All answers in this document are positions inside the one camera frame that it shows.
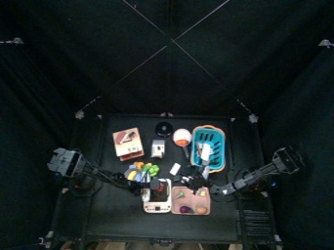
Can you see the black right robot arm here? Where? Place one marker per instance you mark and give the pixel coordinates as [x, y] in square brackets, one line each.
[279, 162]

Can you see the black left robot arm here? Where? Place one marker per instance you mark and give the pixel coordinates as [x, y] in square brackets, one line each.
[77, 164]

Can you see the white toy stove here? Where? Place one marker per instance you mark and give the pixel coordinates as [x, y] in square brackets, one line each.
[157, 199]

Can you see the yellow toy food piece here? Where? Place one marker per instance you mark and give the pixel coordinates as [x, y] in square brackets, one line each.
[203, 193]

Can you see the green toy vegetable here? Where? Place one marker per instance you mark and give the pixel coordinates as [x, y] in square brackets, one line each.
[180, 195]

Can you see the pink toy tray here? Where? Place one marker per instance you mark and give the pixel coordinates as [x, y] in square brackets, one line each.
[191, 201]

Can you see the small white block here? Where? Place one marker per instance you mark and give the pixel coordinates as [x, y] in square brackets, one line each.
[176, 169]

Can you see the green toy piece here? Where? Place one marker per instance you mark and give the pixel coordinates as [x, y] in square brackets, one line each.
[152, 169]

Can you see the purple toy eggplant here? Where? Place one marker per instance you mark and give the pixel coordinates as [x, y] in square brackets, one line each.
[187, 209]

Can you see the orange toy fruit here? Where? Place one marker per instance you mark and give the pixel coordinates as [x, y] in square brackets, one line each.
[201, 210]

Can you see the orange toy piece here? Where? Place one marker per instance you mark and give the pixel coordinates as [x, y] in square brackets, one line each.
[140, 164]

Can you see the white item in basket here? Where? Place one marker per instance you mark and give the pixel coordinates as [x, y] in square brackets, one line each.
[207, 152]

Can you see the small white toy appliance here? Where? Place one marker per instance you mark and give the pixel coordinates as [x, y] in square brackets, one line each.
[158, 148]

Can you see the blue basket with orange rim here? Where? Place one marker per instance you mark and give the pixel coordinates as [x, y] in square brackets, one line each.
[217, 143]

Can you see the white and orange toy ladle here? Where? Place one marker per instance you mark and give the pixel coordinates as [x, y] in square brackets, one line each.
[183, 137]

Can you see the black round lid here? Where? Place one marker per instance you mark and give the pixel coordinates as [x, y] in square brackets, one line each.
[164, 129]

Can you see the grey frame corner bracket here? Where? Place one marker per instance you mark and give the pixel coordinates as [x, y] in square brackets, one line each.
[17, 41]
[80, 114]
[253, 118]
[325, 43]

